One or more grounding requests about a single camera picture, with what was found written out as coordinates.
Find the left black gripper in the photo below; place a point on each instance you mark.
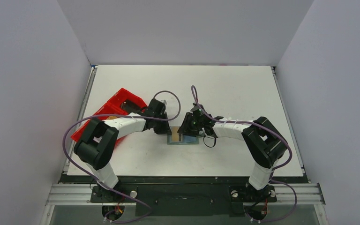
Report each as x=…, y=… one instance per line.
x=165, y=130

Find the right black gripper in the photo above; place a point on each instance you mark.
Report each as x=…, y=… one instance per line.
x=185, y=128

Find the green card holder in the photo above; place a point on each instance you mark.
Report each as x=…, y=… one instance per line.
x=187, y=140

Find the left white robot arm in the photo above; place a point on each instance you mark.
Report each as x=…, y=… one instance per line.
x=96, y=145

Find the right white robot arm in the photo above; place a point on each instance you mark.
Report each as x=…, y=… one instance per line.
x=265, y=144

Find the black card in bin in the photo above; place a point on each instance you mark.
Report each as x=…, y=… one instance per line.
x=131, y=107

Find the red plastic bin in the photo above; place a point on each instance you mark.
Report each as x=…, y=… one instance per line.
x=112, y=106

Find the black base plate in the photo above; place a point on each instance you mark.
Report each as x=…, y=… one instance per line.
x=185, y=196

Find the aluminium rail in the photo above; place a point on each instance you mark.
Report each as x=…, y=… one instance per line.
x=80, y=194

